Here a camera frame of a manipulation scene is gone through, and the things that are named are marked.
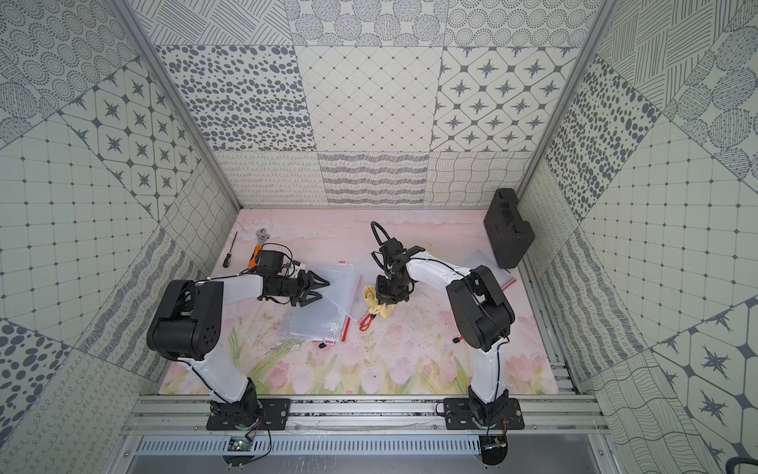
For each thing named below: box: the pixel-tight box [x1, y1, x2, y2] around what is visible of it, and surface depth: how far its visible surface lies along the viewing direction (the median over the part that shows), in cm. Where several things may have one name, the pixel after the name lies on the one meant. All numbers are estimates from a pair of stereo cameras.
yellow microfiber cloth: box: [363, 284, 397, 319], surface depth 90 cm
